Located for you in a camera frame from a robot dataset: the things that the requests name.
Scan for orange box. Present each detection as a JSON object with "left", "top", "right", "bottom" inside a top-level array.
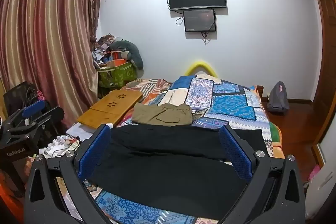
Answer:
[{"left": 112, "top": 51, "right": 130, "bottom": 67}]

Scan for black power cable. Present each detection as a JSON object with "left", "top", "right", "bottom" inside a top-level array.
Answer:
[{"left": 48, "top": 134, "right": 80, "bottom": 159}]

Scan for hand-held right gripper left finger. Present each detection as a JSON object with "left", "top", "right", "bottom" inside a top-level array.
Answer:
[{"left": 24, "top": 123, "right": 124, "bottom": 224}]

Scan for bamboo lap desk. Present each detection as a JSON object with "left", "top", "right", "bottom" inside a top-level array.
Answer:
[{"left": 77, "top": 90, "right": 143, "bottom": 131}]

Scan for black monitor cable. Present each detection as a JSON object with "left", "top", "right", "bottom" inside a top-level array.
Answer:
[{"left": 201, "top": 31, "right": 212, "bottom": 45}]

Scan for orange striped bedsheet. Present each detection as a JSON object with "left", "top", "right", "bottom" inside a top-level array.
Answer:
[{"left": 117, "top": 78, "right": 172, "bottom": 127}]

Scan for white crumpled cloth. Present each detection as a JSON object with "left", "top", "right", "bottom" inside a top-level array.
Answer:
[{"left": 39, "top": 135, "right": 80, "bottom": 159}]

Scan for khaki pants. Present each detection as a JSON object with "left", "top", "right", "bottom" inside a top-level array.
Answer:
[{"left": 131, "top": 103, "right": 194, "bottom": 127}]

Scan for yellow foam arch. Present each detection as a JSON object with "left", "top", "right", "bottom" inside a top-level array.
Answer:
[{"left": 184, "top": 61, "right": 219, "bottom": 78}]

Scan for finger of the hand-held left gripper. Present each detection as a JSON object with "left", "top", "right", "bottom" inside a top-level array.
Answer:
[
  {"left": 21, "top": 100, "right": 46, "bottom": 119},
  {"left": 10, "top": 106, "right": 65, "bottom": 138}
]

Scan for patterned crumpled bag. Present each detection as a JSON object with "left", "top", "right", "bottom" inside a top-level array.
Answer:
[{"left": 95, "top": 33, "right": 116, "bottom": 52}]

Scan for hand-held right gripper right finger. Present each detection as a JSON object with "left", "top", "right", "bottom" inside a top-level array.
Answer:
[{"left": 217, "top": 124, "right": 307, "bottom": 224}]

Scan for blue patchwork blanket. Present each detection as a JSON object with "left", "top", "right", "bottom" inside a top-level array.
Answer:
[{"left": 56, "top": 74, "right": 282, "bottom": 224}]

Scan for black bag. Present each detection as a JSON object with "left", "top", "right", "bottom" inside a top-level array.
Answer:
[{"left": 3, "top": 82, "right": 53, "bottom": 115}]

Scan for grey backpack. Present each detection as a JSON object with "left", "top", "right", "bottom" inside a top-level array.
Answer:
[{"left": 267, "top": 81, "right": 290, "bottom": 112}]

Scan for striped pink gold curtain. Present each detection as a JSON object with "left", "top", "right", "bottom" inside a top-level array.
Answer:
[{"left": 0, "top": 0, "right": 103, "bottom": 130}]

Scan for green patterned storage basket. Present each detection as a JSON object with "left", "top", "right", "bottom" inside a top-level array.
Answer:
[{"left": 97, "top": 62, "right": 137, "bottom": 88}]

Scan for small black wall monitor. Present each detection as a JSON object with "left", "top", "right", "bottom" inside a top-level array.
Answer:
[{"left": 183, "top": 9, "right": 217, "bottom": 33}]

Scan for white panel with pink decal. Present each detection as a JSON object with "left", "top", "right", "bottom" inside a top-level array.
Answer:
[{"left": 305, "top": 143, "right": 336, "bottom": 220}]

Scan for pale grey cloth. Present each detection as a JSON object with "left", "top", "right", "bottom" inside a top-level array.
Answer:
[{"left": 65, "top": 122, "right": 93, "bottom": 141}]

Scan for grey plush pillow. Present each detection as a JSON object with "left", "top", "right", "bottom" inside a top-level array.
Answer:
[{"left": 110, "top": 40, "right": 144, "bottom": 69}]

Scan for black pants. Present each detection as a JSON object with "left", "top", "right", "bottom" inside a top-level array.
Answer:
[{"left": 88, "top": 125, "right": 267, "bottom": 221}]

